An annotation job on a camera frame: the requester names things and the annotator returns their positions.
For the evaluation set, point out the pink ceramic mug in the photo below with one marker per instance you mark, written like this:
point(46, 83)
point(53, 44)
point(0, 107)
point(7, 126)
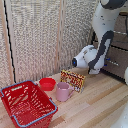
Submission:
point(62, 91)

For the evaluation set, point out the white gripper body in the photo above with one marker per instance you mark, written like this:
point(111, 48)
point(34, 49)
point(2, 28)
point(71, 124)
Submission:
point(94, 71)

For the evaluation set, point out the dark brown drawer cabinet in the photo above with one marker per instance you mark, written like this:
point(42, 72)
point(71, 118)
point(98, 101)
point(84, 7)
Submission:
point(118, 50)

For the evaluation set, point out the red plastic bowl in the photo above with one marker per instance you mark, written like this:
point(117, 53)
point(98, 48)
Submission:
point(47, 84)

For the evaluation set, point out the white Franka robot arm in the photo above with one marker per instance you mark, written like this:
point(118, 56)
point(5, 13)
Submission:
point(104, 20)

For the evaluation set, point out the granola bars box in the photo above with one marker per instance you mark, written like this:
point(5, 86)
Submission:
point(73, 80)

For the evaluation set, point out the woven folding screen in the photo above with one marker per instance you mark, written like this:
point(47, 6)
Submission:
point(36, 36)

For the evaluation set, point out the red shopping basket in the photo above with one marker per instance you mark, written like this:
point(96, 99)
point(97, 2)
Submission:
point(23, 103)

